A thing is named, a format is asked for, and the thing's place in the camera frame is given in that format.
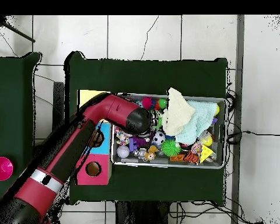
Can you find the silver robot toy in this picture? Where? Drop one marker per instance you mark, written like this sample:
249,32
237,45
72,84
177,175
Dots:
140,152

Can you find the yellow cheese wedge toy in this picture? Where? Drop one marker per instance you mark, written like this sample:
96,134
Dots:
205,151

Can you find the multicolour spiky caterpillar toy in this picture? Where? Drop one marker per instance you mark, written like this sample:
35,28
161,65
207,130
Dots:
146,102

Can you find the light blue waffle cloth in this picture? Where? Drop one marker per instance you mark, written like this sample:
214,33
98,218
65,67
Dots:
198,121

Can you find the orange tiger plush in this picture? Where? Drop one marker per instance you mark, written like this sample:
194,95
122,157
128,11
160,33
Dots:
191,157

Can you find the black upright panel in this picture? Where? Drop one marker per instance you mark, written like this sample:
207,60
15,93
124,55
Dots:
58,105

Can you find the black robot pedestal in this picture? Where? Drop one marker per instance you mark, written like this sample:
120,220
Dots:
142,214

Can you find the cream waffle cloth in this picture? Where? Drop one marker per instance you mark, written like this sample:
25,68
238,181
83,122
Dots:
177,114

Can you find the dark green side tablecloth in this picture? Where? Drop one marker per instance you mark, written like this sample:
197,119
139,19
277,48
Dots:
11,93

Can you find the silver mesh bin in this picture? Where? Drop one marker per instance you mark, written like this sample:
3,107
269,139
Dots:
154,163

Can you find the wooden box with three holes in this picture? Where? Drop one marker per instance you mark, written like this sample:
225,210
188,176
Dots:
100,179

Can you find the small soccer ball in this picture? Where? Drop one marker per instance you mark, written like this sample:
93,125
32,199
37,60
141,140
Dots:
158,137

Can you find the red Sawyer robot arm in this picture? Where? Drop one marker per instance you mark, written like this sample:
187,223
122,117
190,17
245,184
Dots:
116,109

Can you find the green spiky ball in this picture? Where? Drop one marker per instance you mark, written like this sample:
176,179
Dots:
170,147

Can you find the white baseball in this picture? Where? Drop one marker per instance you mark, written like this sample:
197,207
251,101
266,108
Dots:
123,151

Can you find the green spiky monster with eyes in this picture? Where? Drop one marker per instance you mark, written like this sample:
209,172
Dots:
159,123

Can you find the black tripod leg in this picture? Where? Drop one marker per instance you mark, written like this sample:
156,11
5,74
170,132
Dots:
18,33

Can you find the pink bowl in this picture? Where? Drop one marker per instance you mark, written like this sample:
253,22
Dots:
1,169

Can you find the brown plush animal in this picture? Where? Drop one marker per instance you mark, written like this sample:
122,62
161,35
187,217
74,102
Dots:
151,153

